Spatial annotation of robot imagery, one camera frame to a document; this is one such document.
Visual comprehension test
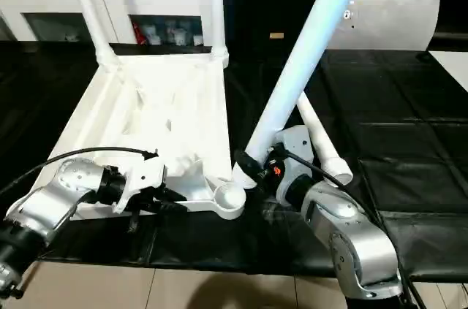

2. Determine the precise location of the white plastic table top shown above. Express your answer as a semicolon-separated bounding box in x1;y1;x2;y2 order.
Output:
42;47;247;221

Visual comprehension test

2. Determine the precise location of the white plastic table leg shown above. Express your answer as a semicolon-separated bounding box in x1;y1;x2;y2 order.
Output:
233;0;374;189
208;0;229;65
64;0;118;65
295;92;354;186

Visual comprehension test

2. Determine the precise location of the black work mat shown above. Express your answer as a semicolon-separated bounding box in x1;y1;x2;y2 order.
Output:
0;37;468;284

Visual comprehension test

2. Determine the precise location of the grey cushion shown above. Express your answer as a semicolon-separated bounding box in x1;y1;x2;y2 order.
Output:
342;0;442;52

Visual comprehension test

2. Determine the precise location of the white flat sheet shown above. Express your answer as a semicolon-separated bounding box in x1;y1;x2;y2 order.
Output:
430;50;468;92

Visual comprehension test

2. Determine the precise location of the white cabinet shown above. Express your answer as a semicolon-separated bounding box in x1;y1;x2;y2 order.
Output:
0;0;224;47

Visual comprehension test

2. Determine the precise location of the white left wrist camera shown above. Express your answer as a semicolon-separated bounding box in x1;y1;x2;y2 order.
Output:
113;156;167;215

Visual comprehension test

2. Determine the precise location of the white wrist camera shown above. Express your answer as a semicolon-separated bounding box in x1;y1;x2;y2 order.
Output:
113;156;167;215
272;125;314;171

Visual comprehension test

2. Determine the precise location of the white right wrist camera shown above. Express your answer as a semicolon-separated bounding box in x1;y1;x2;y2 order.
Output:
272;125;314;171

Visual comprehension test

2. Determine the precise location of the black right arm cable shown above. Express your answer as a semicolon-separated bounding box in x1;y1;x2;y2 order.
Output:
282;150;429;309

